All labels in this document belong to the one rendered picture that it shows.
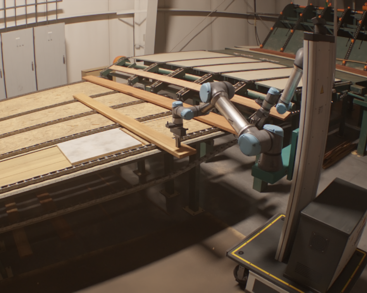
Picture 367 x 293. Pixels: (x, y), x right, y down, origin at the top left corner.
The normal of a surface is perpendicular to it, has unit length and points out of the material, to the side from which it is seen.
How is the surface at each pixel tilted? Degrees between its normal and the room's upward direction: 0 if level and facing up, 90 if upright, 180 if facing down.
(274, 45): 47
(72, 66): 90
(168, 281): 0
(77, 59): 90
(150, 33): 99
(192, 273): 0
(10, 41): 90
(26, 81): 90
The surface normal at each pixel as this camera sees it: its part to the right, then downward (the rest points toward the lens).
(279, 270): -0.02, -0.92
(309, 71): -0.76, 0.27
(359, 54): -0.61, -0.46
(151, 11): 0.57, 0.45
